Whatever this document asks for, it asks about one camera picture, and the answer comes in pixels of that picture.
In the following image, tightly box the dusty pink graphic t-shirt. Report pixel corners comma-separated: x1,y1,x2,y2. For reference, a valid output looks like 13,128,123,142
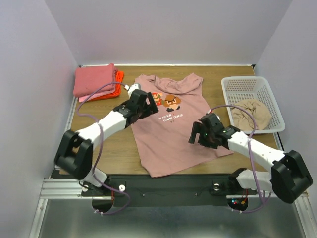
131,73,232,178

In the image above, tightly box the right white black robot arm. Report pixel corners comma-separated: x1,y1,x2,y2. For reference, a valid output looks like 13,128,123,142
189,113,313,204

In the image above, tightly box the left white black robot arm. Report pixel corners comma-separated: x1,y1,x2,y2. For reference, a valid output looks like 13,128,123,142
54,89,158,195

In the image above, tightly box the beige crumpled shirt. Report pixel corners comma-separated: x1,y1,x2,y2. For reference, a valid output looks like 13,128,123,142
231,99,272,131

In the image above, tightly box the folded orange t-shirt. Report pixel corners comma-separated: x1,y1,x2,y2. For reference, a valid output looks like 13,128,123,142
92,71,124,101

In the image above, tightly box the folded light pink t-shirt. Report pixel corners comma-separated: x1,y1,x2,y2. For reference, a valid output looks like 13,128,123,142
78,87,115,103

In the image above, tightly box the folded red-pink t-shirt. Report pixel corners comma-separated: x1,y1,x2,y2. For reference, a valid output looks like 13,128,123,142
73,63,117,98

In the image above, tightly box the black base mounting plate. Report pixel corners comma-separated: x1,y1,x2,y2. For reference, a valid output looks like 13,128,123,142
82,174,247,208

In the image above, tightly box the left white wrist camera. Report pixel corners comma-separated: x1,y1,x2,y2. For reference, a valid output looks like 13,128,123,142
124,83,141,97

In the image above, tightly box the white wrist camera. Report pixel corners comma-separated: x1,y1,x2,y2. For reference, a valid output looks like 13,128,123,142
207,109,220,120
124,83,141,97

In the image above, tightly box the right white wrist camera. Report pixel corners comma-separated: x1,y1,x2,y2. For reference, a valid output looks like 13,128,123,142
207,109,220,120

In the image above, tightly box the aluminium frame rail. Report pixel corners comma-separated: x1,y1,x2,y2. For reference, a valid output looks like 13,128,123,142
40,179,82,199

